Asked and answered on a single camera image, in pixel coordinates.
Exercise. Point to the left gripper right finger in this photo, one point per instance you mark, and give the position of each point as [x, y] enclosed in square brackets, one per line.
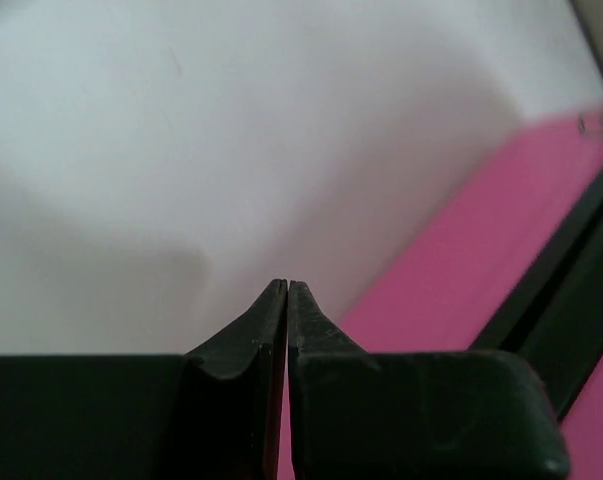
[335, 405]

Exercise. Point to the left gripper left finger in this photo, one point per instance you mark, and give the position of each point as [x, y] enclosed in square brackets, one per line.
[230, 401]

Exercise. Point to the pink hard-shell suitcase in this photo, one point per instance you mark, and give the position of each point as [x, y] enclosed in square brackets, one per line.
[444, 287]

